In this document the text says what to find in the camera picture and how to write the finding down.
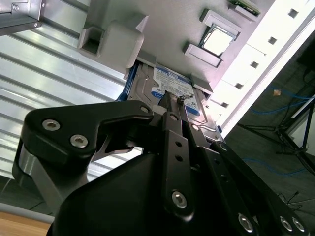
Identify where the hard disk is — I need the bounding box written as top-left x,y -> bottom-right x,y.
117,61 -> 223,146

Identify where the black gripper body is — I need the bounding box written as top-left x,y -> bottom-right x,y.
48,152 -> 237,236

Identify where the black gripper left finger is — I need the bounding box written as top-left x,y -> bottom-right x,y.
21,90 -> 195,223

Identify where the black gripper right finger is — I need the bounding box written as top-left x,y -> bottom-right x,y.
181,97 -> 311,236

